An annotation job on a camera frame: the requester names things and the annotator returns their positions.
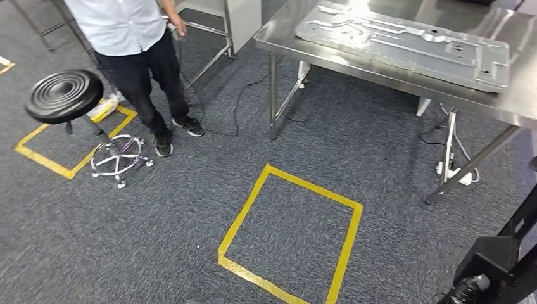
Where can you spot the person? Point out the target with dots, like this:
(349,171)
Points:
(121,25)

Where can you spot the person's forearm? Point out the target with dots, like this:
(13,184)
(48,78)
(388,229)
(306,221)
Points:
(168,6)

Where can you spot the stainless steel workbench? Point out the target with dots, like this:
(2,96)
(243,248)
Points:
(461,21)

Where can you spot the white power strip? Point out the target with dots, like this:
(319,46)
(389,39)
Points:
(447,172)

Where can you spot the person's hand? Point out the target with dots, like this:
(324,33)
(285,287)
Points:
(179,23)

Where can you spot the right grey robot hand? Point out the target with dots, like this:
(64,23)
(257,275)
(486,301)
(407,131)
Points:
(472,289)

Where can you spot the bare steel frame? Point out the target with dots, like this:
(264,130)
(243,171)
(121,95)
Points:
(32,25)

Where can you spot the yellow white plastic bag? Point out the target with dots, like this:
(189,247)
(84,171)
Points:
(102,109)

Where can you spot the black stool with chrome base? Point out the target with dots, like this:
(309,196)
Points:
(63,94)

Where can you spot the white cabinet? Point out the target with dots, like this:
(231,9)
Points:
(247,21)

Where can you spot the stamped grey metal panel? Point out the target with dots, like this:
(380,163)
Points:
(398,46)

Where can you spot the grey handheld controller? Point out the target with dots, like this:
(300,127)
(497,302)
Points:
(175,37)

